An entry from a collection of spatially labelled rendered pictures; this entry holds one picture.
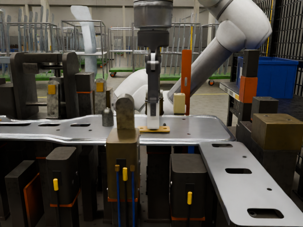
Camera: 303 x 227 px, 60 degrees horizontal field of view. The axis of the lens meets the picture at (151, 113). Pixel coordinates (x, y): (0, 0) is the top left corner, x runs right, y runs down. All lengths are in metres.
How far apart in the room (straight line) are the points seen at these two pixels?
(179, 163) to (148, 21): 0.31
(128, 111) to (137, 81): 0.85
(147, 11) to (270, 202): 0.43
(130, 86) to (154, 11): 0.82
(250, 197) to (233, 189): 0.03
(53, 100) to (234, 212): 0.67
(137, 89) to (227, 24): 0.55
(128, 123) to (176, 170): 0.14
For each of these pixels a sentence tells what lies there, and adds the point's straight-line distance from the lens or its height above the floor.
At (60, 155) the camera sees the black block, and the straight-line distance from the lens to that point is 0.59.
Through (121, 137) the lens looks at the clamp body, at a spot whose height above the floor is 1.05.
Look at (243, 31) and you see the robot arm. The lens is 1.09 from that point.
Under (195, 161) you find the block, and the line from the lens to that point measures 0.56.
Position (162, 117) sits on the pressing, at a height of 1.00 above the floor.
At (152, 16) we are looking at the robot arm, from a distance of 0.60.
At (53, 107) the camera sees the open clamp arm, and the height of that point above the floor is 1.02.
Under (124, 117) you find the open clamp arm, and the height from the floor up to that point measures 1.07.
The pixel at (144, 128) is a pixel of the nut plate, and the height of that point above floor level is 1.01.
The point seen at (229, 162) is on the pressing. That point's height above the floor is 1.00.
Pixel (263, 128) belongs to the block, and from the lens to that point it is 0.60.
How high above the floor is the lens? 1.22
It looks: 15 degrees down
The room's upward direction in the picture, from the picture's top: straight up
